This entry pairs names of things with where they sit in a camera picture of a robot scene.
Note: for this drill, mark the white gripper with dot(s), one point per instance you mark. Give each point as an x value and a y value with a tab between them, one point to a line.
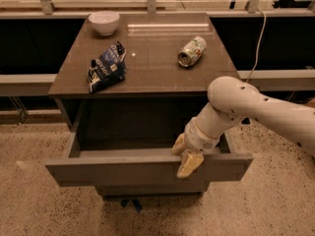
201	140

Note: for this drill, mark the grey top drawer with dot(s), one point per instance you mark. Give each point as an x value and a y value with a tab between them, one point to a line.
122	144

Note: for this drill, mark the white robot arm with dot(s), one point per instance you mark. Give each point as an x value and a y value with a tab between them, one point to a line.
231	100

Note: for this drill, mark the grey drawer cabinet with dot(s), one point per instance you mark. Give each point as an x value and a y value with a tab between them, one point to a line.
153	73

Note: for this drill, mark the blue tape cross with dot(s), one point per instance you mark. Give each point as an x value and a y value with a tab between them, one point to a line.
135	203

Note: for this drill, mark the green soda can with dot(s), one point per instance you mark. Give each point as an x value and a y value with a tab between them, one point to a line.
192	52

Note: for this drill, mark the blue chip bag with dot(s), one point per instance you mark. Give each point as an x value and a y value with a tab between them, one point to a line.
108	69

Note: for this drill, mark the white bowl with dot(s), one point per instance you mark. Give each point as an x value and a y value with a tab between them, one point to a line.
104	22

